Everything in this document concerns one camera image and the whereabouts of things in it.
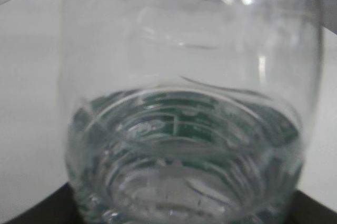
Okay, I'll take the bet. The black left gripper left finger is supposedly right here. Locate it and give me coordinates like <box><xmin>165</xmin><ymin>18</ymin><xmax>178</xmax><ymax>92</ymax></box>
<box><xmin>7</xmin><ymin>183</ymin><xmax>79</xmax><ymax>224</ymax></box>

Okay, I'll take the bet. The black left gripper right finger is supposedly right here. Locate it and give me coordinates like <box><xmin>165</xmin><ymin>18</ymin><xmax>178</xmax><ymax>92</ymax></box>
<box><xmin>284</xmin><ymin>190</ymin><xmax>337</xmax><ymax>224</ymax></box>

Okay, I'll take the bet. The clear green-label water bottle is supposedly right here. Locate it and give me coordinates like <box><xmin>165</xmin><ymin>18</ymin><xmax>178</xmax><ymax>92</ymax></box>
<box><xmin>59</xmin><ymin>0</ymin><xmax>322</xmax><ymax>223</ymax></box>

